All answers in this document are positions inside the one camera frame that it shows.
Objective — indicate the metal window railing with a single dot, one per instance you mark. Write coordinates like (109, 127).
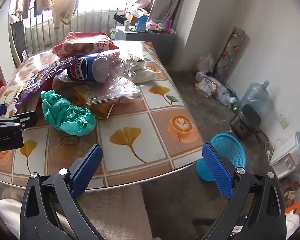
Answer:
(95, 20)

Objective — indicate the white green paper bag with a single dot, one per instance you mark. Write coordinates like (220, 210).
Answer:
(113, 33)

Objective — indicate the purple snack bag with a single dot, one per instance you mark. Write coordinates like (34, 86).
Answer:
(32, 85)

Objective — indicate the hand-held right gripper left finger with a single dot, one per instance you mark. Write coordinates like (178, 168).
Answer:
(90, 165)

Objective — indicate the blue detergent bottle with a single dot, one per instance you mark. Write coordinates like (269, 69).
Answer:
(142, 23)

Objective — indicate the yellow snack packet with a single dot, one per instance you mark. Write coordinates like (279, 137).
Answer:
(102, 111)

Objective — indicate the white appliance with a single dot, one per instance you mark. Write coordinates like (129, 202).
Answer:
(285, 155)

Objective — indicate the wall socket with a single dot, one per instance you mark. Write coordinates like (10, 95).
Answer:
(283, 121)

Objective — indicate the pile of small packets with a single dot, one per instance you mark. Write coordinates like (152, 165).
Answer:
(156, 27)

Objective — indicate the folded patterned mat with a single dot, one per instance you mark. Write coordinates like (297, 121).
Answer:
(231, 47)

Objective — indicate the white black plastic bag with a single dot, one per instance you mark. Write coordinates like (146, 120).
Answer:
(135, 9)

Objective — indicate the orange box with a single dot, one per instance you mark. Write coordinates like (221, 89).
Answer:
(295, 208)

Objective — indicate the cream rug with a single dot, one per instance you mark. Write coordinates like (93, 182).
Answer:
(115, 212)

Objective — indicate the blue plastic basket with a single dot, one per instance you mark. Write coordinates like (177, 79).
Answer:
(230, 147)

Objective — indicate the floor litter pile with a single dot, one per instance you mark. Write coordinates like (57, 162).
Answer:
(215, 90)

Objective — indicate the grey cabinet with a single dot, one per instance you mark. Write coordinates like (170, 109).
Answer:
(145, 37)

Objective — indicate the black flat case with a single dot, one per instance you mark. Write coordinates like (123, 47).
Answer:
(119, 18)

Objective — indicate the grey black rice cooker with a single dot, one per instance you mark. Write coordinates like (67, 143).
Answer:
(247, 120)

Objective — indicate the red snack bag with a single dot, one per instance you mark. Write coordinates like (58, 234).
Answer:
(85, 42)

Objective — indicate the brown cardboard box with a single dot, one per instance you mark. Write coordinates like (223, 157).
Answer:
(131, 18)

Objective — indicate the white cloth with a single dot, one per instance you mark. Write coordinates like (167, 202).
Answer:
(7, 217)

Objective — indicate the cream white pouch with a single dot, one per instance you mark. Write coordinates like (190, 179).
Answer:
(147, 74)

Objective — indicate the large blue water jug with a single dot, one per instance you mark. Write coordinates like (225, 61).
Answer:
(255, 95)

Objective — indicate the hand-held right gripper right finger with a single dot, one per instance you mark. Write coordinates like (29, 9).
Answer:
(217, 170)

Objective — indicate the clear zip bag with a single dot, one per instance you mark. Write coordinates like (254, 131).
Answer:
(120, 92)

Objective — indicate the purple cup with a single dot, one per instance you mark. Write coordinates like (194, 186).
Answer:
(168, 25)

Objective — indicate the dark cabinet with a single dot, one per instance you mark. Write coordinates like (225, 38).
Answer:
(18, 40)

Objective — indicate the green plastic bag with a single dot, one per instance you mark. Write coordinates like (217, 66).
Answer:
(65, 115)

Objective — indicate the pink cloth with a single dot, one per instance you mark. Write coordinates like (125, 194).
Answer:
(143, 2)

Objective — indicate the hanging cream garment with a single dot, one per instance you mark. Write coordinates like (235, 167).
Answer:
(63, 10)

